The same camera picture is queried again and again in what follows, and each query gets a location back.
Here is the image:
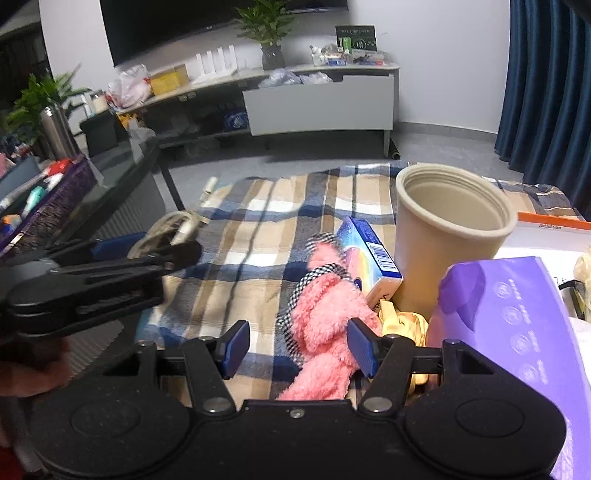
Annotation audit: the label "orange rimmed white box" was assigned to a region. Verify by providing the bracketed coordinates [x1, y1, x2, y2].
[496, 211, 591, 319]

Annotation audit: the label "white jar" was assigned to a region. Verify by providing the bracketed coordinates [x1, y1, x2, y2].
[83, 90, 110, 116]

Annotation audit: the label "purple tissue pack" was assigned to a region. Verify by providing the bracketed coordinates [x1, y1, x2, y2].
[425, 256, 591, 480]

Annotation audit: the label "plaid blanket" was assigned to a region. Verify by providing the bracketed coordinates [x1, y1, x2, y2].
[139, 161, 587, 407]

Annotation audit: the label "pile of assorted packets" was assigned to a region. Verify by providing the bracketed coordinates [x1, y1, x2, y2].
[0, 157, 75, 241]

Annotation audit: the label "white plastic bag red print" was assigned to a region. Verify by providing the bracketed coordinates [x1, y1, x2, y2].
[107, 65, 152, 110]

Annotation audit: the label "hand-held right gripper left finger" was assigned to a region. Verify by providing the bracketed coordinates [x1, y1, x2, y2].
[104, 319, 251, 414]

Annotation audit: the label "black rectangular panel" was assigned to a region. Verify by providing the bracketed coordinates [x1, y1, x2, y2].
[79, 111, 132, 158]

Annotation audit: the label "yellow plastic bag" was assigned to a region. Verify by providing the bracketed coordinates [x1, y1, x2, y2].
[573, 247, 591, 324]

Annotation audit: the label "clutter of small bottles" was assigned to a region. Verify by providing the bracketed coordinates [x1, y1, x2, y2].
[310, 44, 389, 68]

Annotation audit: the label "grey storage box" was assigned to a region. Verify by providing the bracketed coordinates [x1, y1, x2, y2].
[0, 156, 41, 199]

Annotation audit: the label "potted plant dark vase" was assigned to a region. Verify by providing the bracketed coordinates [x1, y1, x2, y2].
[233, 0, 296, 71]

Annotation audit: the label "white cable coil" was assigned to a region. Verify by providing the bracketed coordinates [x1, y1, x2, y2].
[127, 210, 211, 259]

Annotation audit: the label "purple ornate tray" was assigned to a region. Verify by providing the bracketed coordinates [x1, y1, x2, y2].
[0, 154, 99, 259]

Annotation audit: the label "black television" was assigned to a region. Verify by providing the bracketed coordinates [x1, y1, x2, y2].
[99, 0, 349, 68]

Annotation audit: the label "blue rainbow small box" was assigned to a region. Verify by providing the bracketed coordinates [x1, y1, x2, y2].
[335, 216, 404, 309]

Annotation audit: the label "dark blue curtain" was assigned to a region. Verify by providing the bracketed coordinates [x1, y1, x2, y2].
[494, 0, 591, 210]

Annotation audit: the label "yellow box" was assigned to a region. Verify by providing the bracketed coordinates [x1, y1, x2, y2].
[148, 65, 190, 96]

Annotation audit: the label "steel thermos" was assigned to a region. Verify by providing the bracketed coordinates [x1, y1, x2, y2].
[39, 105, 82, 160]

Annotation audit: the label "yellow scrunchie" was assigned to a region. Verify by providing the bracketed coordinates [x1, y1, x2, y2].
[379, 299, 433, 398]

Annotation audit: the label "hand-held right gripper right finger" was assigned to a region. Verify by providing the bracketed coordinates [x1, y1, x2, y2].
[346, 318, 497, 414]

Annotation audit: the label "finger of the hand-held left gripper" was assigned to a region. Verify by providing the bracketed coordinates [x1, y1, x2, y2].
[46, 232, 151, 267]
[46, 240, 203, 288]

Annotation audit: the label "round black glass table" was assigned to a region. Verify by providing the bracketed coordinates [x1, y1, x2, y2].
[0, 136, 185, 268]

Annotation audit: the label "black green box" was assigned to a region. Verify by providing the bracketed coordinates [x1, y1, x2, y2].
[335, 25, 378, 52]

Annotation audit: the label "clear plastic bags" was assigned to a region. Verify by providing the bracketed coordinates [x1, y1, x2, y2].
[257, 68, 333, 88]

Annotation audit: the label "person's left hand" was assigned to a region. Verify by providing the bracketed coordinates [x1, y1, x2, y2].
[0, 337, 72, 398]

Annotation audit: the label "pink fluffy cloth checkered trim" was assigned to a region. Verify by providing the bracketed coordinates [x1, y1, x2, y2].
[276, 233, 384, 401]

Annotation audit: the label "green leafy houseplant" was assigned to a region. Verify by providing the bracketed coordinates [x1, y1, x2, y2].
[0, 65, 90, 144]

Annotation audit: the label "long tv stand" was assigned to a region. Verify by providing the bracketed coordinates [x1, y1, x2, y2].
[113, 62, 402, 160]

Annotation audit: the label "white router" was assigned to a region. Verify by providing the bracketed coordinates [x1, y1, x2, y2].
[191, 45, 239, 84]

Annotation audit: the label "white cabinet drawer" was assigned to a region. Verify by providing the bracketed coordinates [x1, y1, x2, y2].
[242, 74, 396, 137]

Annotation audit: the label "beige cup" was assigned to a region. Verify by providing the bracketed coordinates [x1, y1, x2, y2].
[394, 163, 518, 319]

